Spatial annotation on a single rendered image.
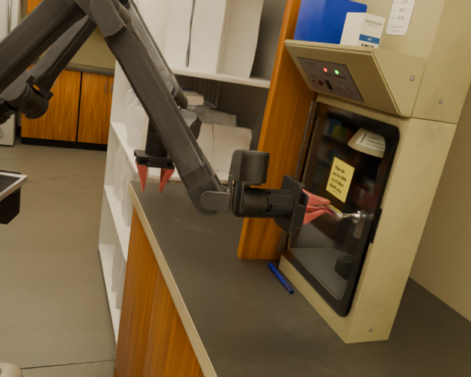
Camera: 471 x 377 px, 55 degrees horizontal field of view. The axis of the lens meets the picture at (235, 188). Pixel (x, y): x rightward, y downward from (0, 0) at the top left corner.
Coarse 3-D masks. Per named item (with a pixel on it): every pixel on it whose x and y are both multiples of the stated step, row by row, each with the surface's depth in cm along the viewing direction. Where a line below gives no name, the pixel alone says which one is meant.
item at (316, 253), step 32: (320, 128) 103; (352, 128) 92; (384, 128) 83; (320, 160) 102; (352, 160) 91; (384, 160) 82; (320, 192) 102; (352, 192) 91; (320, 224) 101; (352, 224) 90; (288, 256) 113; (320, 256) 100; (352, 256) 89; (320, 288) 99; (352, 288) 89
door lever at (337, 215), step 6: (324, 204) 91; (330, 204) 91; (324, 210) 91; (330, 210) 89; (336, 210) 88; (354, 210) 89; (336, 216) 86; (342, 216) 87; (348, 216) 87; (354, 216) 88; (360, 216) 88; (354, 222) 89
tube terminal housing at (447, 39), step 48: (384, 0) 87; (432, 0) 76; (384, 48) 86; (432, 48) 76; (432, 96) 79; (432, 144) 83; (384, 192) 84; (432, 192) 87; (384, 240) 86; (384, 288) 91; (384, 336) 96
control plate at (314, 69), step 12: (300, 60) 98; (312, 60) 93; (312, 72) 97; (324, 72) 91; (348, 72) 83; (312, 84) 102; (324, 84) 96; (336, 84) 90; (348, 84) 86; (348, 96) 90; (360, 96) 85
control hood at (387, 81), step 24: (288, 48) 99; (312, 48) 89; (336, 48) 81; (360, 48) 75; (360, 72) 79; (384, 72) 74; (408, 72) 75; (336, 96) 95; (384, 96) 78; (408, 96) 77
